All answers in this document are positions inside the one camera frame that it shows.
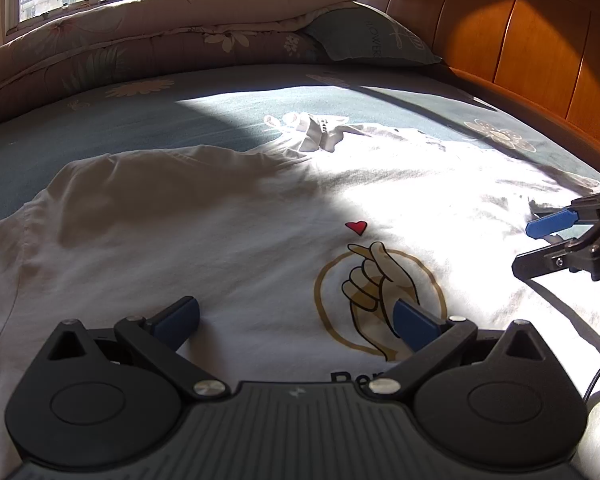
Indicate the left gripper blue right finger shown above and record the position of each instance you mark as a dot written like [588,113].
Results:
[423,331]

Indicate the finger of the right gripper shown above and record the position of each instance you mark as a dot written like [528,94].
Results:
[549,220]
[576,254]

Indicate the pink floral folded quilt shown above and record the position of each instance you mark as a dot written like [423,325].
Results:
[136,39]

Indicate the orange wooden headboard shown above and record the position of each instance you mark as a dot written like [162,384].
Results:
[540,57]

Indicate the grey-green printed pillow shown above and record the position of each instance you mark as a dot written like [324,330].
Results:
[364,34]

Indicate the white printed t-shirt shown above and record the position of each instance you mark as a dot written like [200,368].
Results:
[295,253]

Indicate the teal floral bed sheet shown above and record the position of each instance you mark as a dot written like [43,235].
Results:
[243,107]

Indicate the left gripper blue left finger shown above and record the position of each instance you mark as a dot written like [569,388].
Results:
[168,329]

